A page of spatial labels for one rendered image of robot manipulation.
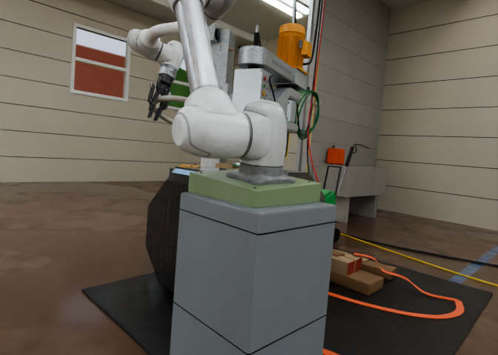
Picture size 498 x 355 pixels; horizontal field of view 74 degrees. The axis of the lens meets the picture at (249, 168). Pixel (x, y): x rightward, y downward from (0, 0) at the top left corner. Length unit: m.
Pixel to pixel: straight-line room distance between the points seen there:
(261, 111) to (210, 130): 0.21
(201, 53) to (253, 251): 0.65
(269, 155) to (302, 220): 0.24
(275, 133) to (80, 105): 7.18
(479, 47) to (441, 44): 0.62
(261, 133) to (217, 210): 0.28
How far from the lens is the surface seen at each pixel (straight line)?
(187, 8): 1.28
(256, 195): 0.98
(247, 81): 2.43
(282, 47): 3.13
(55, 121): 7.95
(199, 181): 1.18
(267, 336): 1.09
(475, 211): 6.76
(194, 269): 1.18
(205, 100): 1.02
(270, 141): 1.09
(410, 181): 7.02
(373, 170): 5.71
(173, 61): 1.87
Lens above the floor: 0.97
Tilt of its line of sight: 3 degrees down
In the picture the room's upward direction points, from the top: 5 degrees clockwise
